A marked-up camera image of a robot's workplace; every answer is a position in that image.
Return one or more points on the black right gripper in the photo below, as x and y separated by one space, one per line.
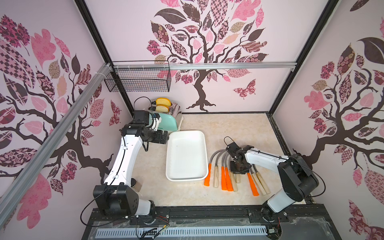
237 162

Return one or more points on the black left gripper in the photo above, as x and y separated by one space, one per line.
157 139

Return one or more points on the wooden handle sickle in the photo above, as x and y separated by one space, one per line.
261 180
232 177
258 183
215 159
238 178

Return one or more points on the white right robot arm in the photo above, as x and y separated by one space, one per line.
297 179

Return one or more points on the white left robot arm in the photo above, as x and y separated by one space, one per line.
116 196

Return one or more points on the white plastic storage tray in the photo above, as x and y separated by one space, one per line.
187 158

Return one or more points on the mint green toaster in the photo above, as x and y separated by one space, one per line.
171 121

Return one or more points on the yellow bread slice front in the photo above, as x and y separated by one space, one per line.
162 109

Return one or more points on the yellow bread slice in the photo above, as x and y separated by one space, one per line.
162 109
164 102

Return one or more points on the yellow bread slice back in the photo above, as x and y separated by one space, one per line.
164 102

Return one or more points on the small glass spice jar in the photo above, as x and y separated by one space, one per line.
135 185

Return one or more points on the orange handle sickle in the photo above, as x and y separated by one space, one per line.
224 173
228 181
252 185
208 177

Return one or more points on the orange handle sickle leftmost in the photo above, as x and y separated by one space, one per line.
208 177

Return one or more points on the black wire basket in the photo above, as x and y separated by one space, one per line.
139 76

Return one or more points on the aluminium rail back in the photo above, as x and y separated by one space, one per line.
204 66

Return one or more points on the aluminium rail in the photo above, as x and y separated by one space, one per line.
204 66
22 183

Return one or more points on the aluminium rail left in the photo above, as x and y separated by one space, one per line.
22 183

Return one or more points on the black base frame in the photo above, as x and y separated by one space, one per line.
297 222

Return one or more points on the white vented cable duct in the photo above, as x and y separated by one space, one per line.
180 232

